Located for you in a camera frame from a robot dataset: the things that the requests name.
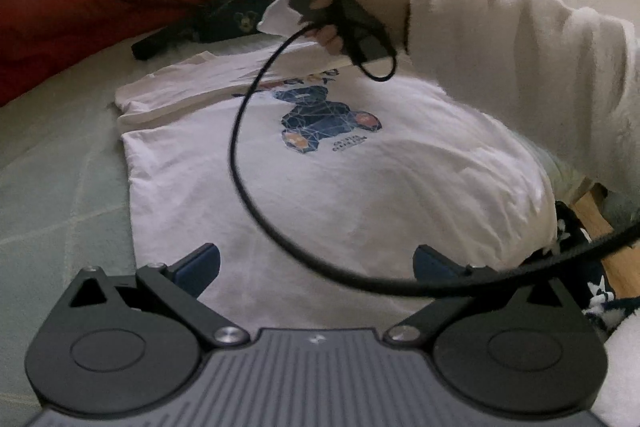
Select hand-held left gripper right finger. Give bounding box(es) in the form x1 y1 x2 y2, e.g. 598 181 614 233
385 244 586 350

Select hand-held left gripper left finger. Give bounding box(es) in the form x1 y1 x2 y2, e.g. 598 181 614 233
67 243 251 348

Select white bear-print t-shirt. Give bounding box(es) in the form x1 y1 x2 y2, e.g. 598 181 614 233
115 0 558 323

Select person's right forearm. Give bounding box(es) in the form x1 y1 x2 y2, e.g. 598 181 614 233
405 0 640 218

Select dark mouse-emblem pouch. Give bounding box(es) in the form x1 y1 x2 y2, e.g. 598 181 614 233
197 0 276 44

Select dark star-print pants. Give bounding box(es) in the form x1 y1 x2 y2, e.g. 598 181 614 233
552 201 640 343

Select white fleece robe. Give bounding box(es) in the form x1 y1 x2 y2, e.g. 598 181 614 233
592 317 640 427

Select black cable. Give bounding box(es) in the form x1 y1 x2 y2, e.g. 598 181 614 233
227 19 640 298

